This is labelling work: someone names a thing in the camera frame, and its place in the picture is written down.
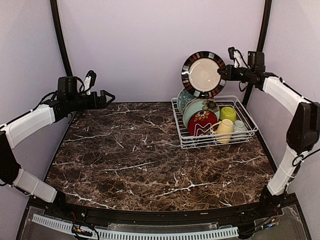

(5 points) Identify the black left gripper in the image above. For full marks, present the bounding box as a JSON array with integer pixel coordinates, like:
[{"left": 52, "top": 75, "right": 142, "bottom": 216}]
[{"left": 68, "top": 89, "right": 116, "bottom": 112}]

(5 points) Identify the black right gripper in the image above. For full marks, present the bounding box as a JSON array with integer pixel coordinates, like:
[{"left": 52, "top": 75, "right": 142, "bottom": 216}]
[{"left": 217, "top": 63, "right": 254, "bottom": 82}]

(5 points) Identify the striped rim cream plate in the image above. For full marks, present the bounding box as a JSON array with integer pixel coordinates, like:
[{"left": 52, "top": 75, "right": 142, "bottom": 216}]
[{"left": 181, "top": 50, "right": 226, "bottom": 99}]

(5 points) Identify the red teal flower plate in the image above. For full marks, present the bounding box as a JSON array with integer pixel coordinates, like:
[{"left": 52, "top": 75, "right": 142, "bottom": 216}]
[{"left": 176, "top": 88, "right": 196, "bottom": 114}]

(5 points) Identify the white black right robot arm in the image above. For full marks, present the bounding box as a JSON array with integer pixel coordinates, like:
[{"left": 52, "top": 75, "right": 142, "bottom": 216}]
[{"left": 217, "top": 47, "right": 320, "bottom": 217}]

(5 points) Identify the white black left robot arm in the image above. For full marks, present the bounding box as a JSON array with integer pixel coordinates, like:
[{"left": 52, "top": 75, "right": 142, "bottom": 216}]
[{"left": 0, "top": 70, "right": 116, "bottom": 218}]

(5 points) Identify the lime green cup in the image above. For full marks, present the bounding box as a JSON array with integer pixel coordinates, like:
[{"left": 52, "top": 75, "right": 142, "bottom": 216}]
[{"left": 219, "top": 106, "right": 237, "bottom": 122}]

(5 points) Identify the light teal flower plate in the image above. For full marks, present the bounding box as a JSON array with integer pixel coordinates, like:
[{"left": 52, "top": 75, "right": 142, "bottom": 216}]
[{"left": 182, "top": 98, "right": 220, "bottom": 128}]

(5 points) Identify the pink dotted bowl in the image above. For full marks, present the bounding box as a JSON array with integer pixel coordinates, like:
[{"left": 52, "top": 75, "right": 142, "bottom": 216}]
[{"left": 183, "top": 98, "right": 203, "bottom": 111}]

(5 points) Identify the pale green glass cup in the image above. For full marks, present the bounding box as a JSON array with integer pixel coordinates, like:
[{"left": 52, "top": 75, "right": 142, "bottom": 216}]
[{"left": 232, "top": 120, "right": 247, "bottom": 139}]

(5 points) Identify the small red flower plate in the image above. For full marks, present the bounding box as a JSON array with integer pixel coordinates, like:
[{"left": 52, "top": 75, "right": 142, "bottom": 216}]
[{"left": 187, "top": 110, "right": 218, "bottom": 136}]

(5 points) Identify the pale yellow mug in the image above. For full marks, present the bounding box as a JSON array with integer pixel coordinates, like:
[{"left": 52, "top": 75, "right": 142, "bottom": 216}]
[{"left": 210, "top": 119, "right": 234, "bottom": 144}]

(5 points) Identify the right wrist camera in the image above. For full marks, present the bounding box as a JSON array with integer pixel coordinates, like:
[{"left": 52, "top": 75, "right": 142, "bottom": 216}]
[{"left": 228, "top": 46, "right": 245, "bottom": 68}]

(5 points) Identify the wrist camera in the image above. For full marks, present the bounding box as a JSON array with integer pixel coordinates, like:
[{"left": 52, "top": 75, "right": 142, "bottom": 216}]
[
  {"left": 228, "top": 46, "right": 245, "bottom": 68},
  {"left": 83, "top": 70, "right": 97, "bottom": 95}
]

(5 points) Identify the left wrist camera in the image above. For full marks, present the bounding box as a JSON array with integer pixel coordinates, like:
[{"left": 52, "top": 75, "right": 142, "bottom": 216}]
[{"left": 83, "top": 70, "right": 97, "bottom": 95}]

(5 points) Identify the right black frame post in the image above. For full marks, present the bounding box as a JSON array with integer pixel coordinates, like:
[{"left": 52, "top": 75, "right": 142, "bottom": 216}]
[{"left": 242, "top": 0, "right": 272, "bottom": 108}]

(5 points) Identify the white wire dish rack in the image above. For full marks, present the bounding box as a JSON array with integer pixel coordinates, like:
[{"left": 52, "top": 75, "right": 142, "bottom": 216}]
[{"left": 171, "top": 95, "right": 259, "bottom": 149}]

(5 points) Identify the white slotted cable duct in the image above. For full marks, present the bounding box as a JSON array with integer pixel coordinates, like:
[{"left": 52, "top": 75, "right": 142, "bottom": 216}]
[{"left": 32, "top": 214, "right": 239, "bottom": 240}]

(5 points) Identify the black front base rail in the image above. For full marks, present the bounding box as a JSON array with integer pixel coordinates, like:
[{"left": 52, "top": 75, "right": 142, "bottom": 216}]
[{"left": 27, "top": 192, "right": 298, "bottom": 227}]

